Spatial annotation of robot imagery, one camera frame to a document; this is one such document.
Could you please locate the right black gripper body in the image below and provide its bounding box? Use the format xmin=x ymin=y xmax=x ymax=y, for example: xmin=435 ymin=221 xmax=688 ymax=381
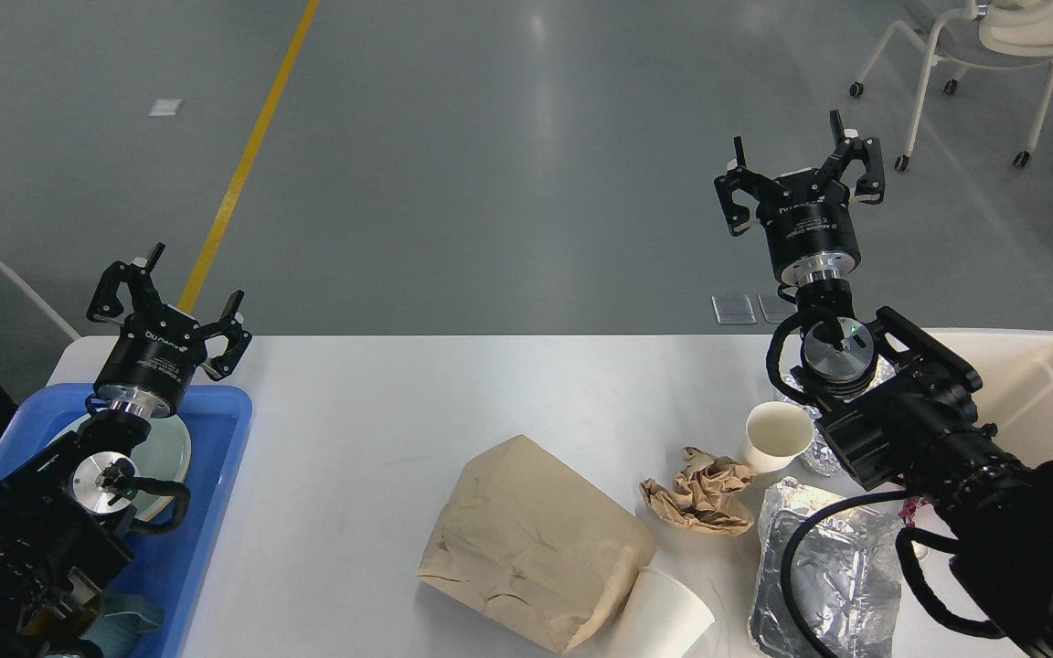
xmin=756 ymin=168 xmax=861 ymax=286

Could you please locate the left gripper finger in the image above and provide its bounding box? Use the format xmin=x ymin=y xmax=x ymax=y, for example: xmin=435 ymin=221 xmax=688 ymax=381
xmin=85 ymin=242 xmax=165 ymax=325
xmin=188 ymin=290 xmax=252 ymax=382

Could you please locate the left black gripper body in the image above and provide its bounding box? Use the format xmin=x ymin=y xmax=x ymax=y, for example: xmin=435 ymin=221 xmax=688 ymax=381
xmin=93 ymin=305 xmax=207 ymax=418

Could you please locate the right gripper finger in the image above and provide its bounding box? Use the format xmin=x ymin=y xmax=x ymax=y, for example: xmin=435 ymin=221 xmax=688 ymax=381
xmin=819 ymin=109 xmax=885 ymax=207
xmin=714 ymin=136 xmax=788 ymax=239

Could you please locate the green plate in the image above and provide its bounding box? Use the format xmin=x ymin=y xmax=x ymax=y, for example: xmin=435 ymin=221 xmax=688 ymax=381
xmin=131 ymin=416 xmax=192 ymax=522

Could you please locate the brown paper bag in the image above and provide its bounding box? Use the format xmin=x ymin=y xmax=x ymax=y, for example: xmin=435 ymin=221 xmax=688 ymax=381
xmin=417 ymin=436 xmax=657 ymax=655

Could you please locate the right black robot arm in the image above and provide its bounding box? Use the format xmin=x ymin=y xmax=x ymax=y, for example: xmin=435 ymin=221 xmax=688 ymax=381
xmin=714 ymin=109 xmax=1053 ymax=657

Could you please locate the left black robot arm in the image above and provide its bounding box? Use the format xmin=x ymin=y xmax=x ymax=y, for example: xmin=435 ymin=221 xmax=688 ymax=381
xmin=0 ymin=243 xmax=252 ymax=657

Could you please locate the floor socket plate right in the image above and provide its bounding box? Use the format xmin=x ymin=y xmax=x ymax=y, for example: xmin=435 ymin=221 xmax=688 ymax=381
xmin=757 ymin=292 xmax=797 ymax=324

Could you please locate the floor socket plate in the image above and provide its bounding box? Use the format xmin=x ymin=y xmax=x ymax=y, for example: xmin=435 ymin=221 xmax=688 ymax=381
xmin=757 ymin=292 xmax=797 ymax=324
xmin=711 ymin=294 xmax=758 ymax=325

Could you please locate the floor socket plate left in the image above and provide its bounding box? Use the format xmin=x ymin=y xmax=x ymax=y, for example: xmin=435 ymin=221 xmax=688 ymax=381
xmin=711 ymin=294 xmax=758 ymax=325

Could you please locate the white office chair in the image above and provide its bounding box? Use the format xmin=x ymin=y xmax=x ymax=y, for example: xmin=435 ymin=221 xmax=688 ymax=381
xmin=848 ymin=1 xmax=1053 ymax=172

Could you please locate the white paper cup upright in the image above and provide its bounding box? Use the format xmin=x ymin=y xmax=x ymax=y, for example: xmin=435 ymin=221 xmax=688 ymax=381
xmin=737 ymin=401 xmax=814 ymax=474

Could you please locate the blue plastic tray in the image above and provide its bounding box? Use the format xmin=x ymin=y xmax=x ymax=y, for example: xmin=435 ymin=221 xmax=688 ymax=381
xmin=0 ymin=383 xmax=252 ymax=657

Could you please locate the crumpled aluminium foil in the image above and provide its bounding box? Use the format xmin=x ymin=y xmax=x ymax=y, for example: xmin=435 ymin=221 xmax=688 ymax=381
xmin=774 ymin=359 xmax=896 ymax=476

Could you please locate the teal mug yellow inside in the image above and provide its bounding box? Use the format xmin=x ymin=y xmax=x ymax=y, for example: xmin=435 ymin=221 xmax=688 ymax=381
xmin=24 ymin=594 xmax=164 ymax=657

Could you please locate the crumpled brown paper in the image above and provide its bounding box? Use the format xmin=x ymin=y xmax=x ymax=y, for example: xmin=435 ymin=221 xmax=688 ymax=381
xmin=639 ymin=446 xmax=756 ymax=536

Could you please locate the red foil wrapper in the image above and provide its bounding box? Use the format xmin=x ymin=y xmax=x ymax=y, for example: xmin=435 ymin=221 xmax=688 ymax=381
xmin=899 ymin=496 xmax=931 ymax=561

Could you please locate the foil tray container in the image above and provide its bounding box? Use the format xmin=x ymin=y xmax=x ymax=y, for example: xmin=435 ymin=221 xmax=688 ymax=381
xmin=748 ymin=476 xmax=903 ymax=657

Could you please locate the white paper cup lying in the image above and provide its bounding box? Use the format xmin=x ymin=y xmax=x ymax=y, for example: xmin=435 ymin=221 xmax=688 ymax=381
xmin=603 ymin=567 xmax=716 ymax=657

